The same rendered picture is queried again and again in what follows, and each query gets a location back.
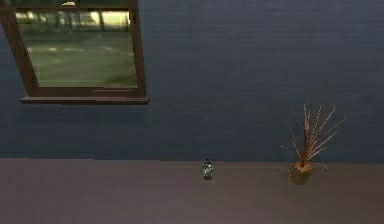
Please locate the orange twig plant in pot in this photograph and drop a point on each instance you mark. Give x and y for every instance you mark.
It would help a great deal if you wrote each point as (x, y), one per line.
(308, 146)

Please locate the dark brown framed window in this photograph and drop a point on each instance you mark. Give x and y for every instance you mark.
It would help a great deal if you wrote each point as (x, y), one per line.
(80, 60)

